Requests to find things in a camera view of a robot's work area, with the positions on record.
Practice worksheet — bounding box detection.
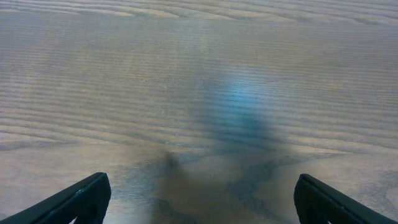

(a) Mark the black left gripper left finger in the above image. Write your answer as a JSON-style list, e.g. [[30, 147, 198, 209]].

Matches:
[[1, 172, 111, 224]]

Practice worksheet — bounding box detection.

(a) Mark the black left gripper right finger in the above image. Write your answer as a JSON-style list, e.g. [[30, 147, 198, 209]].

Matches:
[[294, 174, 397, 224]]

